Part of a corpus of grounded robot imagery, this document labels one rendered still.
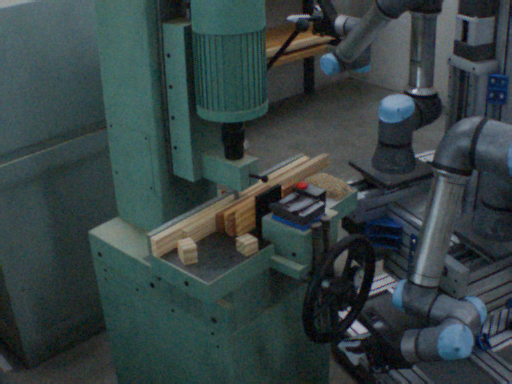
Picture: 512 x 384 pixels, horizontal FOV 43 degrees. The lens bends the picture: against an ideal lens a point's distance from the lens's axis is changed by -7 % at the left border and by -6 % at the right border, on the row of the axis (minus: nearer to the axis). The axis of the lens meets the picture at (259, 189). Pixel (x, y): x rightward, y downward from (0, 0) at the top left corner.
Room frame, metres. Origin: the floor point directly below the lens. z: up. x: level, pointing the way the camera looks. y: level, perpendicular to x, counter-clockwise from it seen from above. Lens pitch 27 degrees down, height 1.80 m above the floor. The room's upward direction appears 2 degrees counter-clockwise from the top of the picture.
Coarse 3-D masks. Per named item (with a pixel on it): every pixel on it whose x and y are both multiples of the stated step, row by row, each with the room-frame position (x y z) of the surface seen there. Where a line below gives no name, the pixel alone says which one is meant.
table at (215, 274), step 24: (216, 240) 1.48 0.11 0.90; (264, 240) 1.48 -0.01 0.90; (168, 264) 1.38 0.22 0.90; (192, 264) 1.38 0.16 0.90; (216, 264) 1.37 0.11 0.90; (240, 264) 1.37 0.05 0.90; (264, 264) 1.43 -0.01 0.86; (288, 264) 1.41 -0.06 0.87; (312, 264) 1.42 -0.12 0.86; (192, 288) 1.33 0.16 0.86; (216, 288) 1.31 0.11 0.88
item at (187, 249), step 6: (180, 240) 1.41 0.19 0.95; (186, 240) 1.41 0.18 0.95; (192, 240) 1.41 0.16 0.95; (180, 246) 1.39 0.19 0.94; (186, 246) 1.38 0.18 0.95; (192, 246) 1.38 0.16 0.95; (180, 252) 1.39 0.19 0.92; (186, 252) 1.38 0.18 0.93; (192, 252) 1.38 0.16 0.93; (180, 258) 1.40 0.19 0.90; (186, 258) 1.38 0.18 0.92; (192, 258) 1.38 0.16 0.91; (186, 264) 1.37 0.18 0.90
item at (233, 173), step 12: (204, 156) 1.63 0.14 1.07; (216, 156) 1.61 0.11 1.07; (204, 168) 1.63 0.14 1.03; (216, 168) 1.60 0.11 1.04; (228, 168) 1.57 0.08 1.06; (240, 168) 1.55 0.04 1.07; (252, 168) 1.58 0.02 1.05; (216, 180) 1.60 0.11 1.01; (228, 180) 1.57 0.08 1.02; (240, 180) 1.55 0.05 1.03; (252, 180) 1.58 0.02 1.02
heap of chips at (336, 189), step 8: (312, 176) 1.76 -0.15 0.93; (320, 176) 1.75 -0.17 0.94; (328, 176) 1.75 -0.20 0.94; (312, 184) 1.73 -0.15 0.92; (320, 184) 1.72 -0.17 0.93; (328, 184) 1.71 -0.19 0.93; (336, 184) 1.71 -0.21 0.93; (344, 184) 1.72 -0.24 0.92; (328, 192) 1.69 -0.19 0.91; (336, 192) 1.69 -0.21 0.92; (344, 192) 1.70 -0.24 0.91; (336, 200) 1.67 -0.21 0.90
